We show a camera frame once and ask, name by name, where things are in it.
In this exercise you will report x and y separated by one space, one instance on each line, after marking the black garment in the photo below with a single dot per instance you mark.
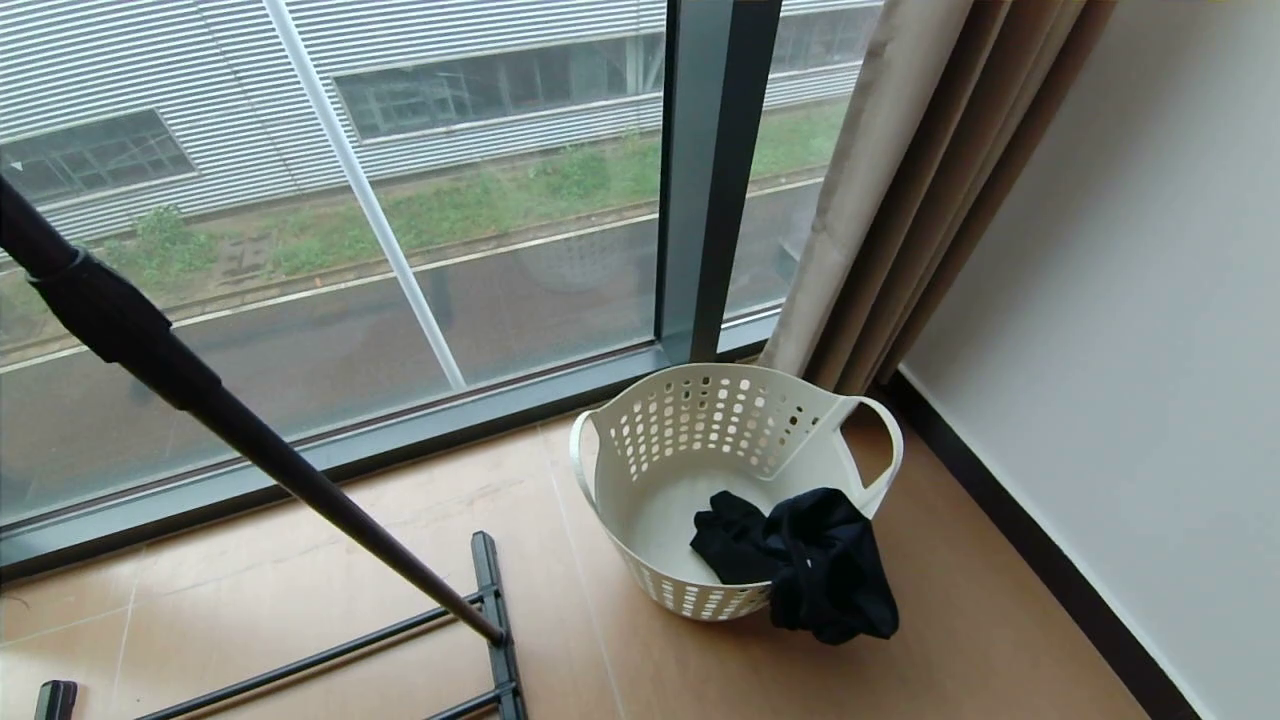
830 570

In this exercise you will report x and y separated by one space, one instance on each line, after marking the white laundry basket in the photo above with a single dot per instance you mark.
680 500

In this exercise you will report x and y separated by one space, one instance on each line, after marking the black clothes rack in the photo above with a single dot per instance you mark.
120 320

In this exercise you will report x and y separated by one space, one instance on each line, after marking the beige curtain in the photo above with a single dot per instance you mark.
900 200

